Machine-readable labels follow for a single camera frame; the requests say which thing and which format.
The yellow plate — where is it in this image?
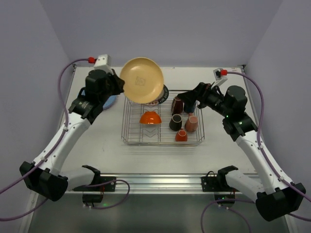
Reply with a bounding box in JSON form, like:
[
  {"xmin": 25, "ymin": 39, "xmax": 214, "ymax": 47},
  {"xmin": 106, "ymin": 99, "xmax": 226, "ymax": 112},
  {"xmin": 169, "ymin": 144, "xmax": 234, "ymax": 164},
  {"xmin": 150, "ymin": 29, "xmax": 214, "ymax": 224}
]
[{"xmin": 120, "ymin": 57, "xmax": 164, "ymax": 104}]

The black cup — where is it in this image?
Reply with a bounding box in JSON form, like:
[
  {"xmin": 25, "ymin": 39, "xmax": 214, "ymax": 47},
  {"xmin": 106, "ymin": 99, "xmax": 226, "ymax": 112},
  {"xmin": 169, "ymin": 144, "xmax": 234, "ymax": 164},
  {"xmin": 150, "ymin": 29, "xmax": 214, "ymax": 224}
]
[{"xmin": 169, "ymin": 114, "xmax": 182, "ymax": 131}]

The red orange cup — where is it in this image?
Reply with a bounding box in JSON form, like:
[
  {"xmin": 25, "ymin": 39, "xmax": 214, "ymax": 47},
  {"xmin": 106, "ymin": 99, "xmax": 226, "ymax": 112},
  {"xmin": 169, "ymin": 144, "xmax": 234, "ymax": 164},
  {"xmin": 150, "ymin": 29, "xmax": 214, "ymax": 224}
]
[{"xmin": 175, "ymin": 129, "xmax": 188, "ymax": 142}]

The dark brown cup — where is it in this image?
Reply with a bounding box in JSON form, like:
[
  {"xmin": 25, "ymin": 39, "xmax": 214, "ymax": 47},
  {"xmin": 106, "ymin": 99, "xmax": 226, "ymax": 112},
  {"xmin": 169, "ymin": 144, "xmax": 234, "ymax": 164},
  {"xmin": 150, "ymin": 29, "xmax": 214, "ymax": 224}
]
[{"xmin": 171, "ymin": 96, "xmax": 183, "ymax": 115}]

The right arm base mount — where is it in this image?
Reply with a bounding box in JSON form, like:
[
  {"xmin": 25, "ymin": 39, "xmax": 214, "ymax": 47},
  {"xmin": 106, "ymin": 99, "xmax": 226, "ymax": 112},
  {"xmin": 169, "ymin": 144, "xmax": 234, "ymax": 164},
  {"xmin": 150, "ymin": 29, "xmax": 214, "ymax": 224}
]
[{"xmin": 201, "ymin": 171, "xmax": 235, "ymax": 207}]

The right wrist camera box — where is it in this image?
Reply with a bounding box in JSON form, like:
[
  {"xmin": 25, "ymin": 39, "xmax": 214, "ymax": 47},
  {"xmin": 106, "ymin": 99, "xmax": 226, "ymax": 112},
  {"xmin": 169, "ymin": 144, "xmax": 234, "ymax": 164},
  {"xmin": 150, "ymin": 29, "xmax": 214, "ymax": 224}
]
[{"xmin": 212, "ymin": 68, "xmax": 228, "ymax": 87}]

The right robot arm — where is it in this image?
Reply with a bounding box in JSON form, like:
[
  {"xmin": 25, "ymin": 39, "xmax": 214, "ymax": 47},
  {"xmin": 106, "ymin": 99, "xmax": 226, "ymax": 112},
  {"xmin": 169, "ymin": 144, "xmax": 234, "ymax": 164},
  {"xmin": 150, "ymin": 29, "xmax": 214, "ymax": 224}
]
[{"xmin": 178, "ymin": 83, "xmax": 306, "ymax": 221}]

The blue plate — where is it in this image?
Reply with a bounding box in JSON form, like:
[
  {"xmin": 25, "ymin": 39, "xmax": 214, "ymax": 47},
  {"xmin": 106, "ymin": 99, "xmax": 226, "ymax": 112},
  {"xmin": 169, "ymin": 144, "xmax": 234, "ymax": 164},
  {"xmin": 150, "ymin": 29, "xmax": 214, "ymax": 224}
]
[{"xmin": 77, "ymin": 87, "xmax": 117, "ymax": 110}]

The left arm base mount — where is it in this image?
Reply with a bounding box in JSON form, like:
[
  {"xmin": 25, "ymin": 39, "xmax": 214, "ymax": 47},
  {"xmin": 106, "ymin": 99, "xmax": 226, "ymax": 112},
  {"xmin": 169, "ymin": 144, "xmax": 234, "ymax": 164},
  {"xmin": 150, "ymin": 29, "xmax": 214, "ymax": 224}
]
[{"xmin": 72, "ymin": 176, "xmax": 117, "ymax": 204}]

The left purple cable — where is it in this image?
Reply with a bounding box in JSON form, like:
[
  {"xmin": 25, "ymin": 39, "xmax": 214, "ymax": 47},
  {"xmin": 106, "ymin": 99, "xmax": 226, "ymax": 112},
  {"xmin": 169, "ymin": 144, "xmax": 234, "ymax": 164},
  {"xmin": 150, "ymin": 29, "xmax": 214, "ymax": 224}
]
[{"xmin": 0, "ymin": 57, "xmax": 131, "ymax": 221}]

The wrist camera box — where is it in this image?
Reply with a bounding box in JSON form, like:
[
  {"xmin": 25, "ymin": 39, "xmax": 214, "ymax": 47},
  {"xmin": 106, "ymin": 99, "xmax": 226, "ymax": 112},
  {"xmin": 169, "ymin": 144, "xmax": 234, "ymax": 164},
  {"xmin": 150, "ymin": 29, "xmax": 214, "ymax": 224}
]
[
  {"xmin": 212, "ymin": 68, "xmax": 228, "ymax": 87},
  {"xmin": 87, "ymin": 54, "xmax": 113, "ymax": 74}
]

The wire dish rack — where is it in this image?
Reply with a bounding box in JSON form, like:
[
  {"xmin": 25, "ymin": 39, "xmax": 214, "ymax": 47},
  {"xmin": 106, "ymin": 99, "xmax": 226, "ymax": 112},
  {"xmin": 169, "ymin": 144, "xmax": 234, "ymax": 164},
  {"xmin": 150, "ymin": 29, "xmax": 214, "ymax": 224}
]
[{"xmin": 121, "ymin": 90, "xmax": 205, "ymax": 146}]

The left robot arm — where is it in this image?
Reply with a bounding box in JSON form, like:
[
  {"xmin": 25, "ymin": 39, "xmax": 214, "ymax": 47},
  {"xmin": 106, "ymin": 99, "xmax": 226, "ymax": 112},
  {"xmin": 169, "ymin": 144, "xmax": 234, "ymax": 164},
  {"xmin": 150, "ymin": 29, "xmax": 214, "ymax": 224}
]
[{"xmin": 19, "ymin": 68, "xmax": 124, "ymax": 201}]

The orange bowl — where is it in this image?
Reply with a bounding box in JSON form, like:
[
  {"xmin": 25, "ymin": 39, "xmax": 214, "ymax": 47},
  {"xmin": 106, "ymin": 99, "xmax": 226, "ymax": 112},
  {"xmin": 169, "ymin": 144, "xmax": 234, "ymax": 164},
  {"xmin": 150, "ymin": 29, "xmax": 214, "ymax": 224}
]
[{"xmin": 139, "ymin": 111, "xmax": 162, "ymax": 125}]

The pink cup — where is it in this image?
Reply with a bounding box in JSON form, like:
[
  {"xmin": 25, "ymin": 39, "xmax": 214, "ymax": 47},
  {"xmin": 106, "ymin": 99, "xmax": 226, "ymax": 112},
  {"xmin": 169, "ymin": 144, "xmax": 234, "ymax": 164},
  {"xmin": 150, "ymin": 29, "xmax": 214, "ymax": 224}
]
[{"xmin": 185, "ymin": 114, "xmax": 198, "ymax": 133}]

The aluminium rail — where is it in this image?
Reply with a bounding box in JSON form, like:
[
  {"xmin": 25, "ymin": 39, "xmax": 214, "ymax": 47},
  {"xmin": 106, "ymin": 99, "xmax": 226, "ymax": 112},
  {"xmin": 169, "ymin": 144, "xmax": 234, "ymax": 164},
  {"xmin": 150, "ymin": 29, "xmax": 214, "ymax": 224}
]
[{"xmin": 30, "ymin": 173, "xmax": 289, "ymax": 195}]

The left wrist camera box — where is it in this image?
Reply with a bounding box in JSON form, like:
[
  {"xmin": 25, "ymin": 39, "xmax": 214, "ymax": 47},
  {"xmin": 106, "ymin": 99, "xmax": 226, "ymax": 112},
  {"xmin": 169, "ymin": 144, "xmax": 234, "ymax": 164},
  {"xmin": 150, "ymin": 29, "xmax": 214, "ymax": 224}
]
[{"xmin": 87, "ymin": 54, "xmax": 113, "ymax": 74}]

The green rimmed printed plate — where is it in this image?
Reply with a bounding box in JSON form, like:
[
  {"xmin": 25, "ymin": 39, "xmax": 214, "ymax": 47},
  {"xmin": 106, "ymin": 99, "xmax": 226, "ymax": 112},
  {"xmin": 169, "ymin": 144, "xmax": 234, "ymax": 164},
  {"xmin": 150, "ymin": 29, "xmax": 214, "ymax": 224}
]
[{"xmin": 143, "ymin": 85, "xmax": 169, "ymax": 106}]

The blue cup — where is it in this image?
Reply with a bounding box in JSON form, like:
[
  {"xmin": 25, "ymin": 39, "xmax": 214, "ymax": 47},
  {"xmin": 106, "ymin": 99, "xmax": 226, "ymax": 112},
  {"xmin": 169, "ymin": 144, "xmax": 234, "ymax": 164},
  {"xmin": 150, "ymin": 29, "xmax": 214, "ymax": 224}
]
[{"xmin": 183, "ymin": 102, "xmax": 196, "ymax": 114}]

